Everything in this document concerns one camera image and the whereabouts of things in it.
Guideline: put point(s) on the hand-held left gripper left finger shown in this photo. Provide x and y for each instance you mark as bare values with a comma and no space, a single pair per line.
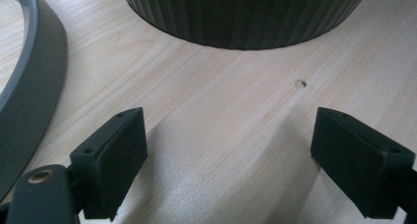
109,171

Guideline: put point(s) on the dark grey ribbed trash bin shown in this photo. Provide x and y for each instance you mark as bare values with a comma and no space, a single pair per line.
246,17

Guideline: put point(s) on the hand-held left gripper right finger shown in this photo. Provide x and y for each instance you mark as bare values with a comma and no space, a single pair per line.
357,161

